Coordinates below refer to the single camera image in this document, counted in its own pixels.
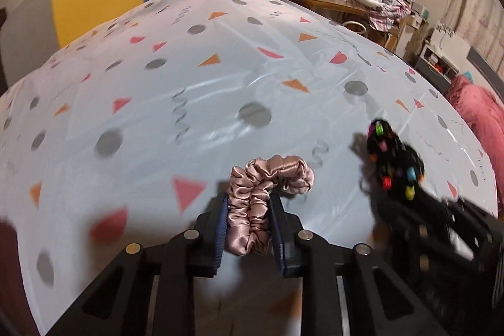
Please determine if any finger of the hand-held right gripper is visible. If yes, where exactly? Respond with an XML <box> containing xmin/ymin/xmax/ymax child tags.
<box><xmin>445</xmin><ymin>197</ymin><xmax>504</xmax><ymax>274</ymax></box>
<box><xmin>376</xmin><ymin>190</ymin><xmax>504</xmax><ymax>336</ymax></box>

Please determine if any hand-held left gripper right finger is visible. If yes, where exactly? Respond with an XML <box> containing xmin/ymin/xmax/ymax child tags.
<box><xmin>268</xmin><ymin>192</ymin><xmax>447</xmax><ymax>336</ymax></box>

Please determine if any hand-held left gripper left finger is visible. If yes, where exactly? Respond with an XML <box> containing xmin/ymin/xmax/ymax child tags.
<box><xmin>46</xmin><ymin>191</ymin><xmax>229</xmax><ymax>336</ymax></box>

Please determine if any pink satin scrunchie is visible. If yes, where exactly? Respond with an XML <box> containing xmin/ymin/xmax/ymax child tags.
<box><xmin>224</xmin><ymin>154</ymin><xmax>315</xmax><ymax>256</ymax></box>

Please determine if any black beaded hair tie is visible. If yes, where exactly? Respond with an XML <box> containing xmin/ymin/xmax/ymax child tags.
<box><xmin>360</xmin><ymin>119</ymin><xmax>427</xmax><ymax>201</ymax></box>

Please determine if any pink blanket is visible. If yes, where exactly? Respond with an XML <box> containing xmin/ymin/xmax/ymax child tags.
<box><xmin>445</xmin><ymin>74</ymin><xmax>504</xmax><ymax>219</ymax></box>

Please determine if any patterned tablecloth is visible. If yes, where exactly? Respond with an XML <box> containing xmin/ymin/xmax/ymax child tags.
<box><xmin>0</xmin><ymin>0</ymin><xmax>499</xmax><ymax>336</ymax></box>

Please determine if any white shelf unit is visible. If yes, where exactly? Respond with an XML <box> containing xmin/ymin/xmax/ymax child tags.
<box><xmin>417</xmin><ymin>33</ymin><xmax>471</xmax><ymax>83</ymax></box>

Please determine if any pink patterned curtain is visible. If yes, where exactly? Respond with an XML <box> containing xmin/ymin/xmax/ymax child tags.
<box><xmin>441</xmin><ymin>0</ymin><xmax>504</xmax><ymax>73</ymax></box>

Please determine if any wooden side table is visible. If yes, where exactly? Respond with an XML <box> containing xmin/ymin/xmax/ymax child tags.
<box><xmin>250</xmin><ymin>0</ymin><xmax>428</xmax><ymax>57</ymax></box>

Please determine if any pile of clothes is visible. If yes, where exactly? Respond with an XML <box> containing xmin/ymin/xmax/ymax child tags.
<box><xmin>348</xmin><ymin>0</ymin><xmax>412</xmax><ymax>31</ymax></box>

